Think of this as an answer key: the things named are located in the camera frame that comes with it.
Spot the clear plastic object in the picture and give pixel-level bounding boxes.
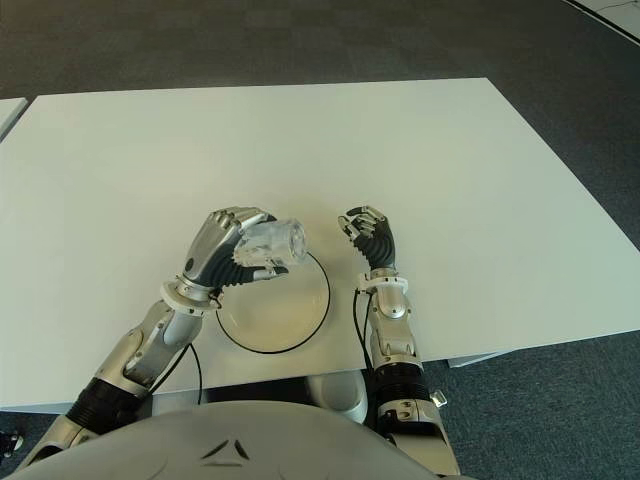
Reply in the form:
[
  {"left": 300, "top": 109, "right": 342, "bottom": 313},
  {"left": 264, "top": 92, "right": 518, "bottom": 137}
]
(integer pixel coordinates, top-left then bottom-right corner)
[{"left": 233, "top": 217, "right": 307, "bottom": 274}]

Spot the white plate with black rim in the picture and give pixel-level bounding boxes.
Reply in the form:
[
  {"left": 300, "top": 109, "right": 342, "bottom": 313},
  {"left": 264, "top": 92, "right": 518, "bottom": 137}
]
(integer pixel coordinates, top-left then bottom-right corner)
[{"left": 215, "top": 249, "right": 332, "bottom": 355}]

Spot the black metal stand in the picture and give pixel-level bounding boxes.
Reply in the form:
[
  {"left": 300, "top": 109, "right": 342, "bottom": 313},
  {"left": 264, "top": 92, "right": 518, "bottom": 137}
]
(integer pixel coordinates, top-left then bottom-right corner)
[{"left": 0, "top": 428, "right": 24, "bottom": 459}]

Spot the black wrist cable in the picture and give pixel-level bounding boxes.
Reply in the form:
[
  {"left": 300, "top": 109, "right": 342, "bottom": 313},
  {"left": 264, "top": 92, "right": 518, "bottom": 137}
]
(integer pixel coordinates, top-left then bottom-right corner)
[
  {"left": 352, "top": 288, "right": 376, "bottom": 371},
  {"left": 187, "top": 342, "right": 204, "bottom": 404}
]

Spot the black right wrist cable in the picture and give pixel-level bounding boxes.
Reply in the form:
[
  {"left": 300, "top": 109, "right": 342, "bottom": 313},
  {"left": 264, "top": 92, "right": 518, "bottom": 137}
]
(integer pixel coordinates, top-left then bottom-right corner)
[{"left": 352, "top": 288, "right": 376, "bottom": 371}]

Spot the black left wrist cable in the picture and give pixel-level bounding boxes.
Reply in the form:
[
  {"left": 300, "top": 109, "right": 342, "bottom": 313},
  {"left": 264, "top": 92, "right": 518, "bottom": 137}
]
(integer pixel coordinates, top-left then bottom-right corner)
[{"left": 187, "top": 342, "right": 204, "bottom": 404}]

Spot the neighbouring white table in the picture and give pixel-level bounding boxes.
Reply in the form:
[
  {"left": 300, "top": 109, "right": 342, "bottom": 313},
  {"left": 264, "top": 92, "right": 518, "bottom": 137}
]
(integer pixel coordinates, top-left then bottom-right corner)
[{"left": 0, "top": 97, "right": 29, "bottom": 144}]

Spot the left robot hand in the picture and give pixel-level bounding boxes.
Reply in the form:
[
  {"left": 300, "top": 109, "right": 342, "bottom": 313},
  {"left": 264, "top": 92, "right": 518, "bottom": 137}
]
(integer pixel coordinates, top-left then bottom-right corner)
[{"left": 179, "top": 206, "right": 291, "bottom": 299}]

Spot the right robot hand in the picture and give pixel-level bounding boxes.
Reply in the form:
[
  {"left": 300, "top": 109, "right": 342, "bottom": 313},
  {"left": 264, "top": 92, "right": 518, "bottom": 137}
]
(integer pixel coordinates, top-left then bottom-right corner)
[{"left": 337, "top": 204, "right": 399, "bottom": 270}]

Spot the grey robot torso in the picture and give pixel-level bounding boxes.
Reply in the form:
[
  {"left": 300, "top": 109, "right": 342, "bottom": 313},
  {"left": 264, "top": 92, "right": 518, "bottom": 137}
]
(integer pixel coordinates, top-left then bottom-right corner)
[{"left": 0, "top": 399, "right": 451, "bottom": 480}]

